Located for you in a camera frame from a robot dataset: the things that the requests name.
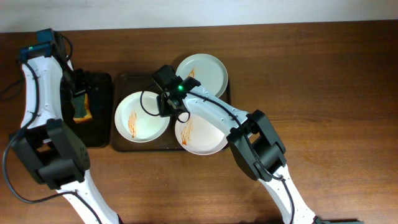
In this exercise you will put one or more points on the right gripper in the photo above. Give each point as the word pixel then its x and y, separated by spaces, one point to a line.
pixel 166 109

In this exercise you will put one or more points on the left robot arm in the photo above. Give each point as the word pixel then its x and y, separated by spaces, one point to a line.
pixel 50 151

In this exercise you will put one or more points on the black tray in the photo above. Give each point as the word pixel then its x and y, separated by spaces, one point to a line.
pixel 95 132

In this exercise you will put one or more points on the white plate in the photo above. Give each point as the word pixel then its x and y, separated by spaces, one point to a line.
pixel 134 124
pixel 198 136

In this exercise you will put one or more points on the green and orange sponge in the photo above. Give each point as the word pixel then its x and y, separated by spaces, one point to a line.
pixel 81 107

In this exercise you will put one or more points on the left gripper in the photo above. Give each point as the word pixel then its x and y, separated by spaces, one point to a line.
pixel 78 93

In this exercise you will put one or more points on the grey-white plate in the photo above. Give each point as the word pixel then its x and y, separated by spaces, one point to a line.
pixel 207 69

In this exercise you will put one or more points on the brown translucent tray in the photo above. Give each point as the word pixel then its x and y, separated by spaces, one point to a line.
pixel 124 85

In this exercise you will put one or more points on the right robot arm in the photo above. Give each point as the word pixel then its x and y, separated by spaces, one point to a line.
pixel 257 148

